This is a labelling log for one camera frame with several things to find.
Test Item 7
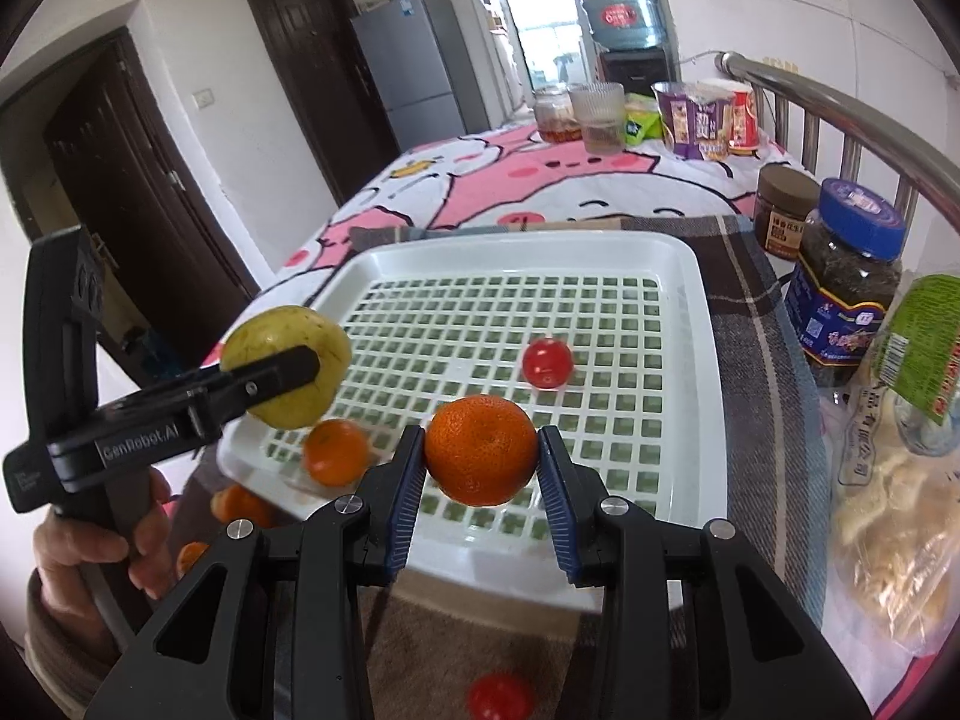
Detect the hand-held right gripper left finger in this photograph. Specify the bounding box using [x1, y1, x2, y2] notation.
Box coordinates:
[82, 426, 428, 720]

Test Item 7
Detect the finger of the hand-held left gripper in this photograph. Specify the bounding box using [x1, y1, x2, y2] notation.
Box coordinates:
[199, 345, 322, 421]

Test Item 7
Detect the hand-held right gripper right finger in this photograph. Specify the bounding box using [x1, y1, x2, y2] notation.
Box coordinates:
[535, 426, 871, 720]

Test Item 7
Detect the yellow-green pear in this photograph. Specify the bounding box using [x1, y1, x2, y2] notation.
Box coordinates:
[220, 305, 353, 428]

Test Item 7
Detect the large orange mandarin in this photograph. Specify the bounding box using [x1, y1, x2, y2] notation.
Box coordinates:
[424, 395, 539, 507]

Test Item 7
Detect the red cherry tomato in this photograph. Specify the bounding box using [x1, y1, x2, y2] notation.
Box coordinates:
[466, 673, 535, 720]
[522, 337, 575, 389]

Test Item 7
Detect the white perforated plastic tray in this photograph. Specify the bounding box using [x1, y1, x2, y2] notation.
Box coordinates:
[216, 231, 727, 612]

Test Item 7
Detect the person's left forearm brown sleeve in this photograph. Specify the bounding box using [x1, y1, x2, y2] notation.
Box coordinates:
[26, 568, 145, 720]

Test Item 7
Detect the person's left hand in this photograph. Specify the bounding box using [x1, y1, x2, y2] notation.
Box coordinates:
[34, 465, 177, 601]

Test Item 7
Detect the dark brown wooden door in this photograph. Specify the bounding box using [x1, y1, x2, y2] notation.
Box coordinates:
[236, 0, 398, 203]
[0, 26, 260, 391]

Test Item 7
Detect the brown plaid blanket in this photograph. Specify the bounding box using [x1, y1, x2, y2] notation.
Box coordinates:
[172, 214, 833, 720]

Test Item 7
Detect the clear bag of buns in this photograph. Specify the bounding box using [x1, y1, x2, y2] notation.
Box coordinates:
[829, 274, 960, 665]

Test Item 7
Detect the grey refrigerator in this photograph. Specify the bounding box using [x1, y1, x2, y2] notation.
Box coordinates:
[351, 0, 470, 155]

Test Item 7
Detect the blue lid dark jar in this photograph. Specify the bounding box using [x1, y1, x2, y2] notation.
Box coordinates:
[784, 178, 907, 389]

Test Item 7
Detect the brown lidded jar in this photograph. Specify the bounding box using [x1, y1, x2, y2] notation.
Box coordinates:
[752, 166, 822, 262]

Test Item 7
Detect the glass jar with red contents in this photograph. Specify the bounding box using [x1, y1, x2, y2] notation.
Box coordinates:
[534, 86, 586, 143]

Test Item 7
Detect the green snack packet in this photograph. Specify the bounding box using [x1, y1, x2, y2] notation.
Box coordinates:
[624, 94, 665, 147]

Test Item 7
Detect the ribbed clear glass cup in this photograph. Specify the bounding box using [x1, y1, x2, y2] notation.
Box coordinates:
[568, 82, 627, 153]

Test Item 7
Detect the purple instant noodle cup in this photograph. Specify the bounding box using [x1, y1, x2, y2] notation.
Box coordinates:
[651, 81, 736, 162]

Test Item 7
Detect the red instant noodle cup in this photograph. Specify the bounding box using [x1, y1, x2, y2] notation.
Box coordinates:
[697, 79, 762, 157]

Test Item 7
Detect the black water dispenser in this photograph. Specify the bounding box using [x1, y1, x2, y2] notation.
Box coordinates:
[598, 47, 672, 98]

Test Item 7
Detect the red label blue water jug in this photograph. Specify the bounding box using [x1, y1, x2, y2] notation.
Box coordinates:
[581, 0, 668, 52]

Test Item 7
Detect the metal bed rail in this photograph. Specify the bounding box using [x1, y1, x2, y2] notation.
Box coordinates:
[714, 51, 960, 271]

